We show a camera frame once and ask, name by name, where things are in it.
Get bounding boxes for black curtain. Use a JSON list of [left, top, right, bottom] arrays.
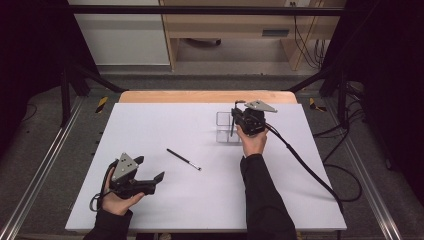
[[0, 0, 101, 158], [323, 0, 424, 208]]

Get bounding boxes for black floor cable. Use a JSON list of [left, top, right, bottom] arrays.
[[313, 108, 366, 138], [323, 133, 365, 203]]

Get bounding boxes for aluminium floor rail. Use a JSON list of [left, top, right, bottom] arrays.
[[0, 96, 85, 240], [324, 99, 404, 240]]

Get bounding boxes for white cabinet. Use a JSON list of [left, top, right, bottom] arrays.
[[67, 0, 171, 67]]

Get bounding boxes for person's right hand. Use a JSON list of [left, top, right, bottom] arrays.
[[235, 124, 270, 158]]

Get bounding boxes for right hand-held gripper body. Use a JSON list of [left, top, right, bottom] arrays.
[[237, 99, 278, 137]]

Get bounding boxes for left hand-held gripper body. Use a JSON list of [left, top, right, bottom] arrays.
[[105, 152, 158, 201]]

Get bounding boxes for wooden table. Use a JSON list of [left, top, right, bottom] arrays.
[[118, 89, 298, 105]]

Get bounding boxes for black yellow tape marker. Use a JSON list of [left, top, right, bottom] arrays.
[[308, 97, 328, 113], [95, 96, 109, 114]]

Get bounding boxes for black metal crossbar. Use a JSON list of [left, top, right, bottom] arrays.
[[66, 4, 346, 16]]

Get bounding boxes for light wooden desk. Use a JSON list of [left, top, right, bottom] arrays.
[[159, 0, 348, 72]]

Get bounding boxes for clear plastic organizer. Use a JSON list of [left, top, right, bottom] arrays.
[[215, 111, 243, 145]]

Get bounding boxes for person's left hand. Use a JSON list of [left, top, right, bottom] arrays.
[[99, 166, 147, 217]]

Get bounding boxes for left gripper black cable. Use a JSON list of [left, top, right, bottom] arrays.
[[89, 159, 116, 213]]

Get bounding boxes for hanging desk cables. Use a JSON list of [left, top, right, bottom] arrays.
[[289, 1, 329, 70]]

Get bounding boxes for black metal stand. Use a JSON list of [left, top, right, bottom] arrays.
[[59, 59, 128, 128], [286, 63, 351, 130]]

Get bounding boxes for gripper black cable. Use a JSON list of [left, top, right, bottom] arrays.
[[264, 122, 345, 214], [89, 159, 116, 213]]

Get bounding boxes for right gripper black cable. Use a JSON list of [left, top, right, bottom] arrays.
[[264, 122, 345, 214]]

